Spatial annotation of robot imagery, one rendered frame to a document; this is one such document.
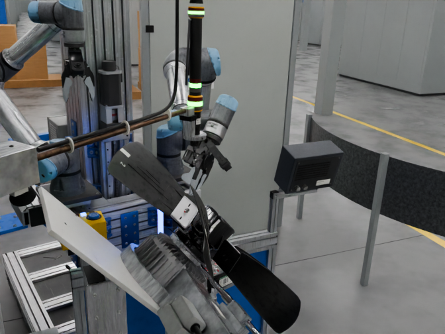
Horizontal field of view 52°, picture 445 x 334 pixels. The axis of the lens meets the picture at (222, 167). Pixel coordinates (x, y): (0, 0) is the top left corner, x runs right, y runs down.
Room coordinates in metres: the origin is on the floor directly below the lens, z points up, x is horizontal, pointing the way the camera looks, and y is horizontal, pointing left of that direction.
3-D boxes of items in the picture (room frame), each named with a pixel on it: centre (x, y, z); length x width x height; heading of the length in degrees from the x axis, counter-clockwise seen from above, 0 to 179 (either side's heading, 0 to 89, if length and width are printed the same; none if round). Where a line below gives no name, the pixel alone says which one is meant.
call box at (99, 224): (1.49, 0.51, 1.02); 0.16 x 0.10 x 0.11; 116
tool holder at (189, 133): (1.29, 0.09, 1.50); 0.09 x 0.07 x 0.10; 151
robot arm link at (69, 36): (1.66, 0.54, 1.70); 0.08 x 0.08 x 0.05
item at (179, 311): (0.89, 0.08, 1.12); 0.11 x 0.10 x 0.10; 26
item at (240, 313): (0.98, -0.06, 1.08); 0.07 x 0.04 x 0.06; 36
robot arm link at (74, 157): (1.82, 0.67, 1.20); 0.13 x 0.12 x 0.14; 167
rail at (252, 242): (1.66, 0.15, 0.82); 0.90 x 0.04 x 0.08; 116
